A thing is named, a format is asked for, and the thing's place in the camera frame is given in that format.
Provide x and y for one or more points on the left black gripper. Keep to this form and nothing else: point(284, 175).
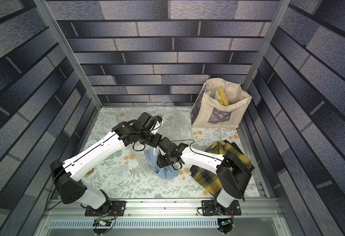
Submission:
point(158, 136)

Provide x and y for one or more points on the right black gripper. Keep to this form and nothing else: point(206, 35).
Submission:
point(166, 159)

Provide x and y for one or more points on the clear plastic vacuum bag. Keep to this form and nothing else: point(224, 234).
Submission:
point(173, 128)

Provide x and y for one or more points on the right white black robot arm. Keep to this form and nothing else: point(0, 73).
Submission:
point(233, 171)

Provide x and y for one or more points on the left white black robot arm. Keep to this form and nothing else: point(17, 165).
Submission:
point(68, 175)

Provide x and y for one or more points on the beige canvas tote bag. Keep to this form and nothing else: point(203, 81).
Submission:
point(208, 113)

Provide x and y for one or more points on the yellow item in tote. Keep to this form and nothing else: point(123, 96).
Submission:
point(221, 97)

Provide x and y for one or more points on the right small circuit board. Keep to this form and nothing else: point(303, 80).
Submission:
point(225, 225)

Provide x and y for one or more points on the small circuit board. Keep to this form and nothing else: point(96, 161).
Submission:
point(225, 225)
point(101, 223)

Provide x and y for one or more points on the left small circuit board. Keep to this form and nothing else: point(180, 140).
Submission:
point(101, 223)

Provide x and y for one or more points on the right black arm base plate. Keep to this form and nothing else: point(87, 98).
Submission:
point(212, 208)

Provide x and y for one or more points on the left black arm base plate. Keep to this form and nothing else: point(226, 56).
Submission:
point(115, 208)

